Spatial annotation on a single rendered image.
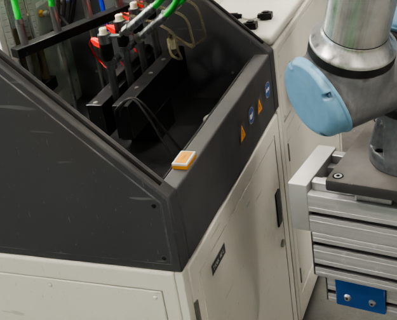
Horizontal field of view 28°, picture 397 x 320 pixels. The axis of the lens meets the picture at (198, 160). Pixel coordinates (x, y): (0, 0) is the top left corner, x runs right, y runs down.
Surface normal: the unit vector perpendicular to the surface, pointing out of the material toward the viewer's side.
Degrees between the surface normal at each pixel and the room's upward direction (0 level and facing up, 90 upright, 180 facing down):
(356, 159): 0
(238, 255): 90
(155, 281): 90
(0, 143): 90
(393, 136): 72
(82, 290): 90
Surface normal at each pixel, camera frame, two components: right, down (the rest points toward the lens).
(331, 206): -0.49, 0.47
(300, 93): -0.85, 0.44
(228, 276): 0.93, 0.05
